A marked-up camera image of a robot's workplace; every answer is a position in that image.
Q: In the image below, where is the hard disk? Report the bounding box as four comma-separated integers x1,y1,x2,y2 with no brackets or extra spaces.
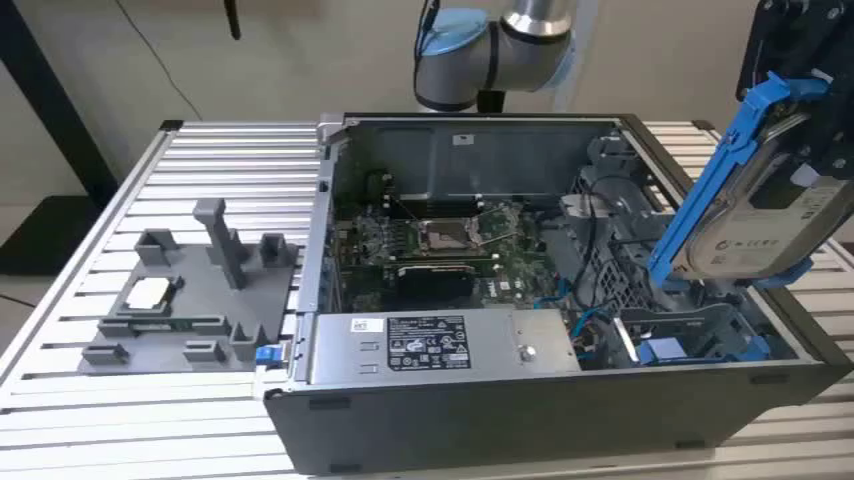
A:
647,69,854,294

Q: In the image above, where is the grey metal disk bay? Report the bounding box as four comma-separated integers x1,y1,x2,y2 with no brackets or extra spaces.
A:
558,133,802,372

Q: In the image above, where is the green motherboard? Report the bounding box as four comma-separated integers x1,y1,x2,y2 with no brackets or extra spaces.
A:
332,199,576,312

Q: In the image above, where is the CPU socket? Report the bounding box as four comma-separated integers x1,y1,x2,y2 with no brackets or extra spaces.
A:
415,216,479,254

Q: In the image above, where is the thin metal locking lever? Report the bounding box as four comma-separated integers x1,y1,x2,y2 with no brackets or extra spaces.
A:
391,196,423,222

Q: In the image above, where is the black graphics card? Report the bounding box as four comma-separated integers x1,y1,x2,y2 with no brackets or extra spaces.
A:
392,264,479,309

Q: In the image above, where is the black power supply label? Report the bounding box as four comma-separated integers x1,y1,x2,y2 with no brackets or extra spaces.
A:
386,314,472,372

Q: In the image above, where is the black antenna rod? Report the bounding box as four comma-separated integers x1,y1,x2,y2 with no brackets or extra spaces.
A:
220,0,243,41

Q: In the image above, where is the black open PC case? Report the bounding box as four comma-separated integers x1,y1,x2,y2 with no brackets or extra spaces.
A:
263,111,854,476

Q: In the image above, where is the silver power supply unit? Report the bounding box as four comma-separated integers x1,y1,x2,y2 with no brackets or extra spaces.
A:
308,307,583,386

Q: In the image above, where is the grey parts rack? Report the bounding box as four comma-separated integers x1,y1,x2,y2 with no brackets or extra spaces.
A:
77,197,308,375

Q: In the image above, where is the silver CPU chip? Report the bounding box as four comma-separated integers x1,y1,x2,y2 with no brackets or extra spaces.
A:
124,276,180,310

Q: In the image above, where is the green RAM stick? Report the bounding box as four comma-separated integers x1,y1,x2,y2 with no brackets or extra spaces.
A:
131,319,203,334

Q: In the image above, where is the black stand with base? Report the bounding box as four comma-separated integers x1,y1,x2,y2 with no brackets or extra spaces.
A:
0,0,123,277

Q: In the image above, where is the long black case wire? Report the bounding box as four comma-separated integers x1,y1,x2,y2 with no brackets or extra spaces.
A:
572,174,636,307

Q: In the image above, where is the blue disk wire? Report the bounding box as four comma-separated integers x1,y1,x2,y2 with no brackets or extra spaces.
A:
532,291,610,352

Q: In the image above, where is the thin black wall cable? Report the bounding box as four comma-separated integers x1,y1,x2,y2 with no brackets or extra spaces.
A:
115,0,203,122

